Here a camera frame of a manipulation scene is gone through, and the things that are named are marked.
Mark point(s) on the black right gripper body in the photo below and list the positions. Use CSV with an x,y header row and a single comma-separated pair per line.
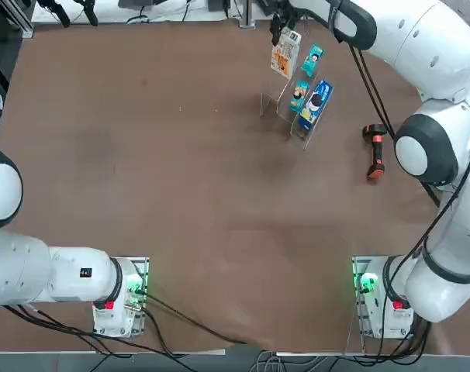
x,y
287,5

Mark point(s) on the white cookie box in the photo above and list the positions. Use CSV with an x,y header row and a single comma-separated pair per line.
x,y
283,58

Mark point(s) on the orange black barcode scanner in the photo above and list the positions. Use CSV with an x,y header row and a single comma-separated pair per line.
x,y
375,151

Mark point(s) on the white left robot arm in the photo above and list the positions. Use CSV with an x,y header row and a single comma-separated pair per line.
x,y
25,267

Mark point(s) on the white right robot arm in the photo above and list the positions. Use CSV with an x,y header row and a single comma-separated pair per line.
x,y
433,46

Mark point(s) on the teal cartoon snack packet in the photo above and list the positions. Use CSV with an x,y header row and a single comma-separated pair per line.
x,y
312,58
299,95

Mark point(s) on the clear acrylic stepped shelf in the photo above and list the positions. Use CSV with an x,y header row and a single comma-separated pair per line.
x,y
271,102

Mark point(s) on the blue Oreo cookie box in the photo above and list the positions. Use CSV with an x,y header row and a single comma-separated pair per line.
x,y
316,104

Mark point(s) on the black tripod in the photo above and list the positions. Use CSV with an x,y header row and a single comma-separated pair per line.
x,y
61,13

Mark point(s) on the aluminium post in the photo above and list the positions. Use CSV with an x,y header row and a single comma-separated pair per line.
x,y
247,13

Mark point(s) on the aluminium frame rail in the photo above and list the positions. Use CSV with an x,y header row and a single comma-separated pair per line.
x,y
18,19

